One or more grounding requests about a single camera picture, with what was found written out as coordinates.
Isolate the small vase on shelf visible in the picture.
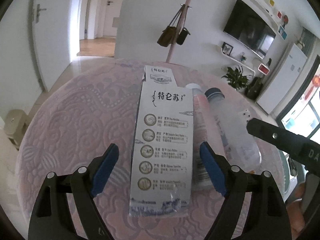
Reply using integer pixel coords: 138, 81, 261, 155
240, 52, 247, 63

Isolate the red white box shelf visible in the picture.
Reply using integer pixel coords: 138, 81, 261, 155
258, 63, 270, 75

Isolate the white door with handle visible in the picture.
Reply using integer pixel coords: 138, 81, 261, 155
32, 0, 80, 91

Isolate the pink patterned tablecloth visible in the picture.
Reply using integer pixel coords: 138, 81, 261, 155
15, 57, 287, 240

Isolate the brown hanging handbag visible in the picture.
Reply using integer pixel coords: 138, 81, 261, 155
157, 4, 185, 47

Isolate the white blue milk carton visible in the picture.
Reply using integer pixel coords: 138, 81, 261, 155
129, 65, 194, 217

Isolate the pink yogurt bottle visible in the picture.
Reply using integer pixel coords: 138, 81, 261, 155
185, 83, 212, 190

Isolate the small blue box shelf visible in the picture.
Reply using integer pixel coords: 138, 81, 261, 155
278, 25, 287, 40

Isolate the wall mounted black television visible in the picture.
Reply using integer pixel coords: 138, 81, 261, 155
223, 0, 276, 59

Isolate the pink coat stand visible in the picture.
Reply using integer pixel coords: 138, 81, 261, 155
166, 0, 191, 63

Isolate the potted green plant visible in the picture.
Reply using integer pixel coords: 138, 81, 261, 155
221, 66, 249, 91

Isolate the framed butterfly picture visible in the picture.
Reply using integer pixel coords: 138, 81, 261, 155
221, 42, 233, 56

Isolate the teal plastic laundry basket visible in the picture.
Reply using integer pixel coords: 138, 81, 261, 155
279, 150, 306, 201

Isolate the white hallway door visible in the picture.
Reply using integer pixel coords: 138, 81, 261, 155
103, 0, 121, 36

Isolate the black hanging bag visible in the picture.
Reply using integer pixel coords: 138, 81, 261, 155
176, 27, 190, 46

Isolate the person's right hand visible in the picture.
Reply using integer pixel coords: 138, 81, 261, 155
286, 183, 305, 239

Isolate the white heart print paper bag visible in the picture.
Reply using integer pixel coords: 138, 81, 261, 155
239, 109, 252, 123

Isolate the red chinese knot ornament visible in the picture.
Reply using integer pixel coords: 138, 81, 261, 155
310, 74, 320, 92

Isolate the clear bottle dark cap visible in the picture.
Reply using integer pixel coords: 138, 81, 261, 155
205, 88, 261, 172

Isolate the beige plastic stool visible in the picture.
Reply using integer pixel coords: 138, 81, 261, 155
4, 109, 30, 150

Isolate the white standing air conditioner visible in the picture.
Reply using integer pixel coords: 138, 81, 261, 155
256, 43, 307, 114

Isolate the white lower wall shelf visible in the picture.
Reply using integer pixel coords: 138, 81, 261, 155
215, 45, 256, 76

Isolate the white curved upper shelf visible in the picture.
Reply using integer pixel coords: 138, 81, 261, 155
249, 0, 282, 33

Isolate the glass balcony sliding door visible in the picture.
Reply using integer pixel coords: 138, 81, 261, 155
276, 56, 319, 143

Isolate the black guitar bag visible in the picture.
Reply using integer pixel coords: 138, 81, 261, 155
245, 76, 263, 100

